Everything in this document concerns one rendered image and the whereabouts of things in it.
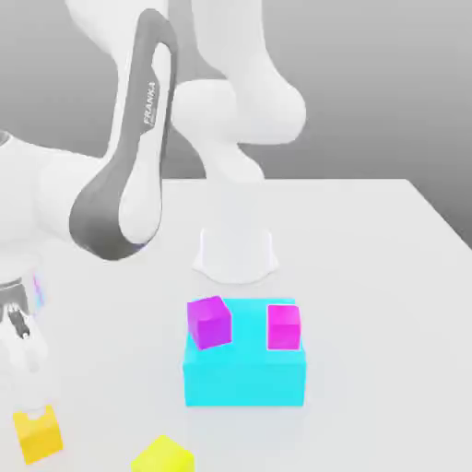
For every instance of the small yellow cube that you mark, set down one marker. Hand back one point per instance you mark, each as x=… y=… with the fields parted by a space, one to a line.
x=162 y=457

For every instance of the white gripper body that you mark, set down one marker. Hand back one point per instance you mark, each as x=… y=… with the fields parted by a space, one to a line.
x=33 y=368

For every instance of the small purple cube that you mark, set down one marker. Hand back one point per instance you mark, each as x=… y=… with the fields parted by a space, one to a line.
x=210 y=324

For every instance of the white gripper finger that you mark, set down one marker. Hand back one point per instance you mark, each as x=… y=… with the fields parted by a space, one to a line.
x=35 y=413

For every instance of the small orange cube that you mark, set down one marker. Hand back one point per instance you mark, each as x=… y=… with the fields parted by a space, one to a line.
x=38 y=438

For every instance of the large cyan box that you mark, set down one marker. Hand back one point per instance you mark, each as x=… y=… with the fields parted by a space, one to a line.
x=245 y=379

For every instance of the small magenta cube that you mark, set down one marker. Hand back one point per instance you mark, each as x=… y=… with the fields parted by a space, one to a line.
x=283 y=328

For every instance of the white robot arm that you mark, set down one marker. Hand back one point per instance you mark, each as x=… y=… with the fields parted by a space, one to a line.
x=147 y=110

